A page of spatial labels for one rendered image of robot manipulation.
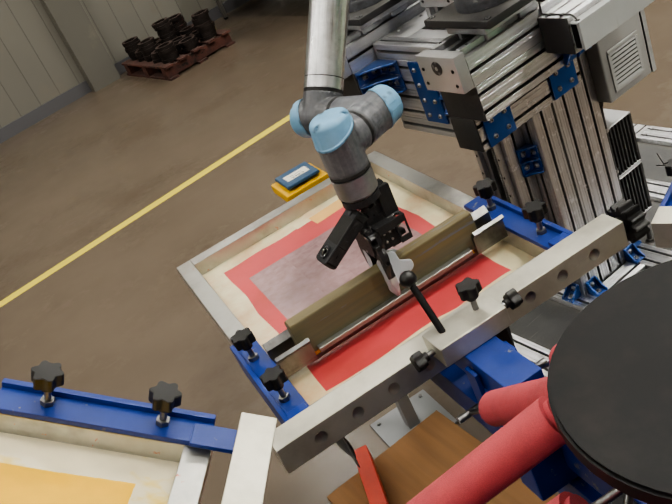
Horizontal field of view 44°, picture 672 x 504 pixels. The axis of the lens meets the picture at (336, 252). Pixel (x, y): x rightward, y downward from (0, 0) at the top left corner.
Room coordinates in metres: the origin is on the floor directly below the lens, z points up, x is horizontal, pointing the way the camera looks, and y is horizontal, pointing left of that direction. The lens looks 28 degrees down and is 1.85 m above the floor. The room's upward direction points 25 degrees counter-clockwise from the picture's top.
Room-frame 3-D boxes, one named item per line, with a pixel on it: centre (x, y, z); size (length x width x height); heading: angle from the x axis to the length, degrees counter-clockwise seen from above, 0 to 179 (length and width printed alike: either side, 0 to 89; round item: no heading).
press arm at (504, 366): (0.99, -0.15, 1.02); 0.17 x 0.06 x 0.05; 14
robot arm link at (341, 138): (1.34, -0.08, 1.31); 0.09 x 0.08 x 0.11; 128
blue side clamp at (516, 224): (1.37, -0.34, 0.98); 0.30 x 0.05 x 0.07; 14
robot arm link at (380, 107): (1.42, -0.15, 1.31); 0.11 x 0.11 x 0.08; 38
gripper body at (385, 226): (1.34, -0.09, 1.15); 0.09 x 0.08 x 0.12; 104
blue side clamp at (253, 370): (1.24, 0.20, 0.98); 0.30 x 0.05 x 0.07; 14
